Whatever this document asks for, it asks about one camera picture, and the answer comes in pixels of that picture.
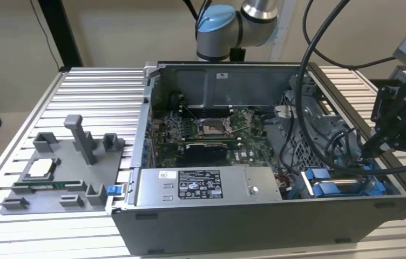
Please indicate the hard disk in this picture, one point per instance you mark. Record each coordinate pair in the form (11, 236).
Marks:
(319, 174)

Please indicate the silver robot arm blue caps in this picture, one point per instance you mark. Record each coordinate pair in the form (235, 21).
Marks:
(257, 16)

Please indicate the grey metal disk bay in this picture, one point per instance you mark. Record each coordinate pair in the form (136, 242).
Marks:
(312, 116)

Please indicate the blue disk carrier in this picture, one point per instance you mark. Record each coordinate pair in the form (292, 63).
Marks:
(328, 190)

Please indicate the black RAM slot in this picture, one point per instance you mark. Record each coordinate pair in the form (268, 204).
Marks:
(207, 107)

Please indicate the green motherboard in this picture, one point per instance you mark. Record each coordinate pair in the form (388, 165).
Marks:
(253, 145)

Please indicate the CPU socket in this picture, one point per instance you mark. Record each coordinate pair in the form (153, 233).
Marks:
(212, 126)

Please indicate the black graphics card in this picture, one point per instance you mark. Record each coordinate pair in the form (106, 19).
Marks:
(205, 153)

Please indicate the thin metal locking lever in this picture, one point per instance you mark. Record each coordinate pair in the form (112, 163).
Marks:
(190, 113)

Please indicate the grey open PC case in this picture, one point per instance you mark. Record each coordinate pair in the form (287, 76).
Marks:
(225, 229)

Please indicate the silver power supply unit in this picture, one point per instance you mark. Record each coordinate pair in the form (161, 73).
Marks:
(153, 186)

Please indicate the blue case latch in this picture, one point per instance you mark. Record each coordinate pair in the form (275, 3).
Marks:
(113, 190)

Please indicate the grey parts rack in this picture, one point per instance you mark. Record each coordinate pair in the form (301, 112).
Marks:
(66, 172)

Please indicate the green RAM stick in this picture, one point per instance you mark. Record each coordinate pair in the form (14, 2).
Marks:
(55, 184)

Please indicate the silver CPU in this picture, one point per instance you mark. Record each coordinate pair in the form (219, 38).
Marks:
(42, 167)

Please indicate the black frame post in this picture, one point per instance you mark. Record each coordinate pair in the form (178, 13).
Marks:
(61, 32)

